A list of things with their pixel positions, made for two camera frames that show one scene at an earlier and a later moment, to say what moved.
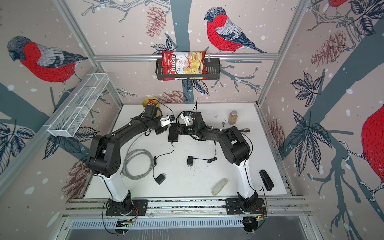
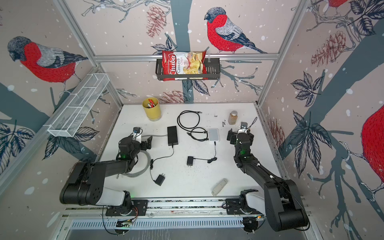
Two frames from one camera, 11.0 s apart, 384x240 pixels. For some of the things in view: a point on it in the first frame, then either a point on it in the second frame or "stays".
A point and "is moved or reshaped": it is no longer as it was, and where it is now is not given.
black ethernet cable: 178,115 is moved or reshaped
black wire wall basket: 213,71 stays
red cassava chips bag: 178,62 stays
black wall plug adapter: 161,177 is moved or reshaped
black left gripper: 163,129 to 144,147
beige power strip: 219,187 stays
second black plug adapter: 190,159 stays
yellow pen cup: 152,101 stays
